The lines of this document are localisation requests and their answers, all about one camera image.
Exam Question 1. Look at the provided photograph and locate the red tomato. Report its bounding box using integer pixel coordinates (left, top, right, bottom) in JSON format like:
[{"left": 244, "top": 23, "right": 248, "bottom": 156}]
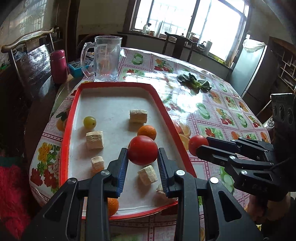
[
  {"left": 127, "top": 136, "right": 158, "bottom": 166},
  {"left": 188, "top": 135, "right": 209, "bottom": 156}
]

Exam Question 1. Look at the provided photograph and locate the large front orange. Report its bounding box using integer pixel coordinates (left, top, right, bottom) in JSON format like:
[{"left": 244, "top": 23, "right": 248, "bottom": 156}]
[{"left": 137, "top": 125, "right": 157, "bottom": 140}]

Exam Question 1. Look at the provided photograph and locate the round yam piece front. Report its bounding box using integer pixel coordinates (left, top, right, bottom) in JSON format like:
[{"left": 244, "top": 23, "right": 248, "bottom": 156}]
[{"left": 91, "top": 156, "right": 105, "bottom": 173}]

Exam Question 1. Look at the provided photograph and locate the green apple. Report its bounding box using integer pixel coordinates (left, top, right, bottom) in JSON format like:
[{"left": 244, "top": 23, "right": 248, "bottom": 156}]
[{"left": 83, "top": 116, "right": 96, "bottom": 130}]

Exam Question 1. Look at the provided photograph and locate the person's right hand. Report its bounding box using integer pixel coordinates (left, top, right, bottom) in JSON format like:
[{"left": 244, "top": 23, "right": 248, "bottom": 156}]
[{"left": 245, "top": 192, "right": 295, "bottom": 224}]

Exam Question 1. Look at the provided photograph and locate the wooden chair right side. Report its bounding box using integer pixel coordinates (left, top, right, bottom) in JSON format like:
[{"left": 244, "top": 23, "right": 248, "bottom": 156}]
[{"left": 256, "top": 100, "right": 273, "bottom": 130}]

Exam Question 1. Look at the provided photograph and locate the floral fruit print tablecloth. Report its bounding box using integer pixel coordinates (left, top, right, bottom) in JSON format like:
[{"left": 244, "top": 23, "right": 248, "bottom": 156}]
[{"left": 29, "top": 47, "right": 271, "bottom": 241}]

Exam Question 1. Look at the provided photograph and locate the green leafy vegetable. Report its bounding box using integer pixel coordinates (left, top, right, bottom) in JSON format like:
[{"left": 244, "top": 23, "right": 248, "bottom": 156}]
[{"left": 176, "top": 73, "right": 212, "bottom": 94}]

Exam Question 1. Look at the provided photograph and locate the grey refrigerator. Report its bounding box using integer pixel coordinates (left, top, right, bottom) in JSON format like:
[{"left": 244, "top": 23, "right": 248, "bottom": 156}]
[{"left": 227, "top": 45, "right": 278, "bottom": 114}]

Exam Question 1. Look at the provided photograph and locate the red rimmed white tray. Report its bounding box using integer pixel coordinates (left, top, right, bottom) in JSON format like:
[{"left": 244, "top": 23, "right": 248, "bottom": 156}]
[{"left": 59, "top": 82, "right": 196, "bottom": 220}]

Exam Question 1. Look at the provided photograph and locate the white plastic bag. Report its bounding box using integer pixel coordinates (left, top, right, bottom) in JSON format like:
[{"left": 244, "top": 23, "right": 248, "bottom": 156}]
[{"left": 242, "top": 39, "right": 266, "bottom": 53}]

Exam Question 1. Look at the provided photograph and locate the white paper towel roll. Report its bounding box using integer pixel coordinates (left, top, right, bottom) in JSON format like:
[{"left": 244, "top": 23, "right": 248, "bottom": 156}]
[{"left": 204, "top": 41, "right": 212, "bottom": 56}]

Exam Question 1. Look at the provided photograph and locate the dark teapot on sill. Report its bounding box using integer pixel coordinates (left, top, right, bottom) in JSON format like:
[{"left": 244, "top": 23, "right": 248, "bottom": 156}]
[{"left": 198, "top": 42, "right": 205, "bottom": 51}]

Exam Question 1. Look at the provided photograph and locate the dark wooden chair far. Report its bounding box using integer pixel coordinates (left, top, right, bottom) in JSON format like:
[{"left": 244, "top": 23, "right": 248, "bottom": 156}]
[{"left": 162, "top": 32, "right": 197, "bottom": 62}]

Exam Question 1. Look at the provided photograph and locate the magenta thermos bottle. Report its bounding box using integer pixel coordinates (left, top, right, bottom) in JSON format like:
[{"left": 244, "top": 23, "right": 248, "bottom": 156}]
[{"left": 50, "top": 50, "right": 68, "bottom": 84}]

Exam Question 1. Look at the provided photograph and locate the wooden chair left side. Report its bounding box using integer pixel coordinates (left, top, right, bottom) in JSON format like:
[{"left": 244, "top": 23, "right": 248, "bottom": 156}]
[{"left": 1, "top": 28, "right": 55, "bottom": 99}]

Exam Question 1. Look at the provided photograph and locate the blue box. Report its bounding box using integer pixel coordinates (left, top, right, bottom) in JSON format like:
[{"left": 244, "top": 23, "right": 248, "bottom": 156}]
[{"left": 68, "top": 58, "right": 93, "bottom": 78}]

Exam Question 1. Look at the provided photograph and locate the clear plastic pitcher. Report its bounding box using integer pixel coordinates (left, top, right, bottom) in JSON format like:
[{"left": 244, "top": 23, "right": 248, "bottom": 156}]
[{"left": 80, "top": 37, "right": 122, "bottom": 81}]

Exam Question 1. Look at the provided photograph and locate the wooden wall shelf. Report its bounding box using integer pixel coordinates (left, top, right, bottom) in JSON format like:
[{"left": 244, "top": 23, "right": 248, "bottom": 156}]
[{"left": 269, "top": 37, "right": 295, "bottom": 93}]

